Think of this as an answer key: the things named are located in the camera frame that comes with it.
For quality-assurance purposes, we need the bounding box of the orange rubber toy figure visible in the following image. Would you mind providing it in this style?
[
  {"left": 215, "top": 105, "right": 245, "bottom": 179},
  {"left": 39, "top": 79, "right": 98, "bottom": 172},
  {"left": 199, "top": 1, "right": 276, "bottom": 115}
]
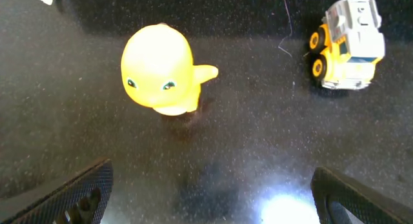
[{"left": 120, "top": 22, "right": 219, "bottom": 117}]

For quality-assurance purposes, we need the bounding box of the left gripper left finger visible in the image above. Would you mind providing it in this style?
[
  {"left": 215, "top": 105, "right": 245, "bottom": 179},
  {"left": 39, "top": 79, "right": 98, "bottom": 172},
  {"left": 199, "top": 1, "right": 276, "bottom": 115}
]
[{"left": 0, "top": 158, "right": 114, "bottom": 224}]

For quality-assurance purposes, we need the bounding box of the grey and yellow toy truck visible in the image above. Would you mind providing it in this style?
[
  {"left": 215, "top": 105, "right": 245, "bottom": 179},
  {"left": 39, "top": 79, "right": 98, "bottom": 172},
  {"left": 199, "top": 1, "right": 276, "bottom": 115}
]
[{"left": 308, "top": 0, "right": 387, "bottom": 91}]

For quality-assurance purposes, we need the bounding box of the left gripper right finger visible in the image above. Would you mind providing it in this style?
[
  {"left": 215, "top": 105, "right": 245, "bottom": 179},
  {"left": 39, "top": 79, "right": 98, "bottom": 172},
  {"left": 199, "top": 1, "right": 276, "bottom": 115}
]
[{"left": 310, "top": 167, "right": 413, "bottom": 224}]

